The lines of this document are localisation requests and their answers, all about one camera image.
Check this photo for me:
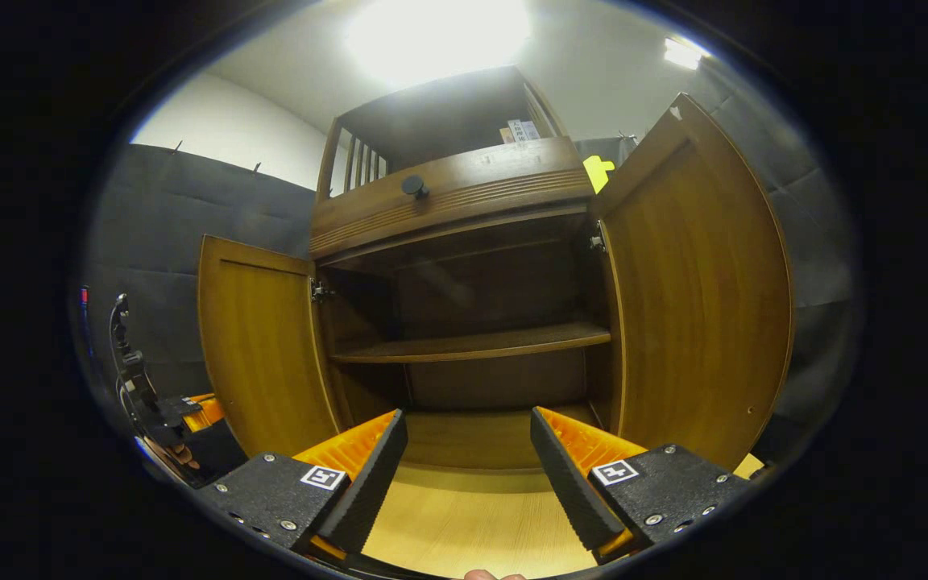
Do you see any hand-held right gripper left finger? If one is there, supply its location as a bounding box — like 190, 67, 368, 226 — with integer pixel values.
194, 408, 408, 561

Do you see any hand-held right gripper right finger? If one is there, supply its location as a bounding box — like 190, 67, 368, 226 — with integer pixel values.
530, 406, 755, 565

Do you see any wooden shoe cabinet door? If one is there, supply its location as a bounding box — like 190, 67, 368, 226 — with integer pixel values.
197, 234, 344, 458
590, 93, 795, 472

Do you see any wooden double-door shoe cabinet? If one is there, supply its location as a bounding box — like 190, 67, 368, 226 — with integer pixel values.
309, 64, 618, 472

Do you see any wooden inner shelf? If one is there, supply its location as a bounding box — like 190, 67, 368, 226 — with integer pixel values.
331, 322, 611, 363

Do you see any white printed packet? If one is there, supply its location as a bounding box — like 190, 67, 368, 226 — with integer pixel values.
500, 119, 543, 147

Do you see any large rectangular ceiling light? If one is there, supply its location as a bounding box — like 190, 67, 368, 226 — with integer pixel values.
343, 0, 533, 89

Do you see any small ceiling light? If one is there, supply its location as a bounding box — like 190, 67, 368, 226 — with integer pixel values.
664, 36, 706, 71

